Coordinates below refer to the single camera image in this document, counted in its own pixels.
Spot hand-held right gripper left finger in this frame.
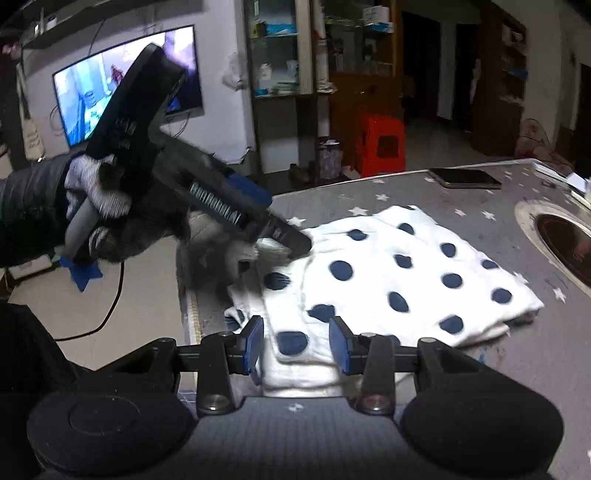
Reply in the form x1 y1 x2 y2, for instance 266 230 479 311
111 316 265 415

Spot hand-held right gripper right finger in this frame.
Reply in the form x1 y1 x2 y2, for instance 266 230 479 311
329 316 481 415

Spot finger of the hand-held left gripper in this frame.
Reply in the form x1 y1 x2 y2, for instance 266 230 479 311
261 209 315 260

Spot white polka dot cloth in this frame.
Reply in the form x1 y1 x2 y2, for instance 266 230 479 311
224 204 546 398

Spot person's left forearm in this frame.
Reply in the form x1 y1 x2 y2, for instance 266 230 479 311
0 156 75 269

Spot person's left hand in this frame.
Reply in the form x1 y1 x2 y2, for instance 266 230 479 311
64 154 195 265

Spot flat screen television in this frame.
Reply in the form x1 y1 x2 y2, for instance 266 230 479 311
52 25 205 149

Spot small trash bin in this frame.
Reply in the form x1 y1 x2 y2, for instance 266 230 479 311
318 137 345 181

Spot white plastic bag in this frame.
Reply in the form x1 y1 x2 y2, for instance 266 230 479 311
222 52 246 89

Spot hanging tote bag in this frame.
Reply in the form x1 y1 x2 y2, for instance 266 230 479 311
18 62 47 162

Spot red plastic stool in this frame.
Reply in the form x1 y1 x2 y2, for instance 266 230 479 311
355 112 407 178

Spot glass display cabinet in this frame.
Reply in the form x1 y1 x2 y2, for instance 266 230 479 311
244 0 324 99

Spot brown wooden cabinet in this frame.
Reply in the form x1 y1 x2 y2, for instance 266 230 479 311
323 0 408 177

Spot grey star-printed tablecloth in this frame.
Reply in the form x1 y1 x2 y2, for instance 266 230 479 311
178 157 591 480

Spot black smartphone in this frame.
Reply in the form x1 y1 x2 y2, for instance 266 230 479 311
428 167 502 190

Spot round built-in induction cooker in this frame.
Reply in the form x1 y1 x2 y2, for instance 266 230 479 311
515 200 591 300

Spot dark wooden bookshelf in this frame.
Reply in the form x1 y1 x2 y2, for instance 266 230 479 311
473 7 529 158

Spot beige round bag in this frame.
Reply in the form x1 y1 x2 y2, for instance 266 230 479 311
516 117 555 160

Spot white papers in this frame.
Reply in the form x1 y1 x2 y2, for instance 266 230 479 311
531 159 591 197

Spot wall-mounted shelf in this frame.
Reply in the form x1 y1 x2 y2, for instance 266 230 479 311
21 0 116 49

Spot black cable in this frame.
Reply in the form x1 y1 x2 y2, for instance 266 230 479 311
55 262 125 342

